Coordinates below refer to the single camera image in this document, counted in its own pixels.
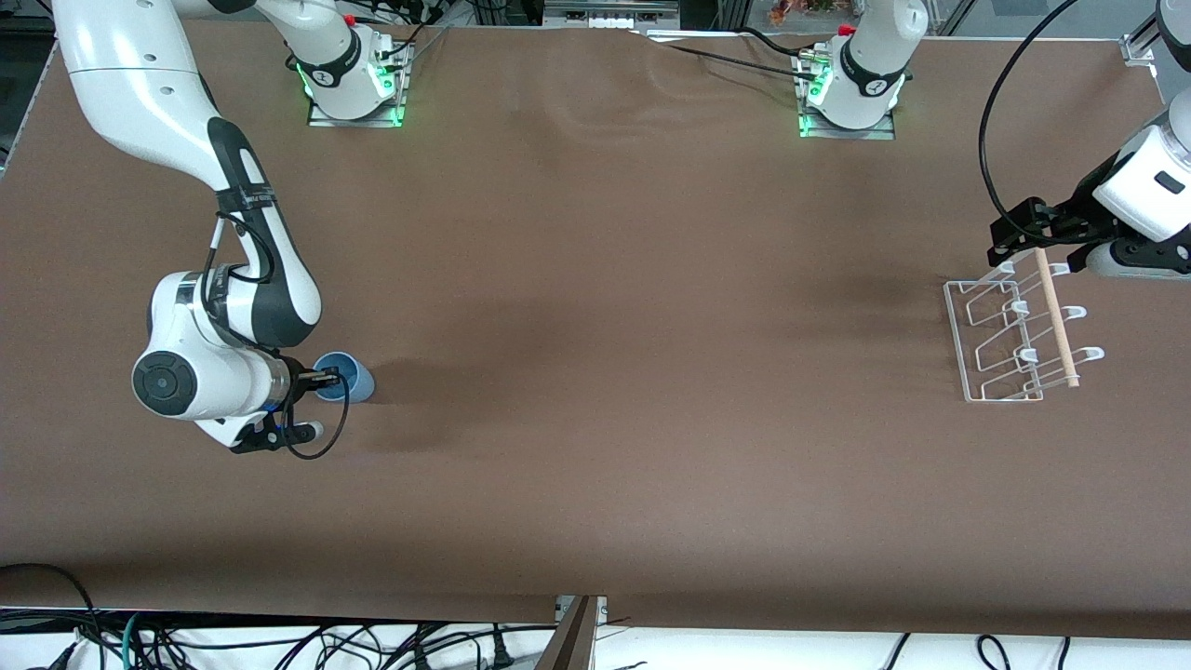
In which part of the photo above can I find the long black table cable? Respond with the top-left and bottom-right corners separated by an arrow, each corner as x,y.
642,33 -> 824,85

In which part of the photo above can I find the short black table cable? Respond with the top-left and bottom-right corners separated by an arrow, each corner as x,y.
740,26 -> 829,57

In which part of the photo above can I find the aluminium frame profile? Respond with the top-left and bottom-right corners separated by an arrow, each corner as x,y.
1121,19 -> 1164,66

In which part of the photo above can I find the thick black floor cable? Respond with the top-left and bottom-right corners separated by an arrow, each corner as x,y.
0,563 -> 103,652

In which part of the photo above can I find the brown angled post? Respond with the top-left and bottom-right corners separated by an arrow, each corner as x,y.
538,597 -> 596,670

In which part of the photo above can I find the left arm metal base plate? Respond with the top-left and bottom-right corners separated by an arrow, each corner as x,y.
797,51 -> 899,141

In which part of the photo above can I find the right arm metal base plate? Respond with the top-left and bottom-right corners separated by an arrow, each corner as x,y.
307,42 -> 411,129

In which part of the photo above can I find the light blue plastic cup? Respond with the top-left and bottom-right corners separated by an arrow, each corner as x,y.
314,351 -> 376,404

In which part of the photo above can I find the white wire cup rack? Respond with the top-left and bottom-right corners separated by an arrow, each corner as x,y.
943,247 -> 1106,404

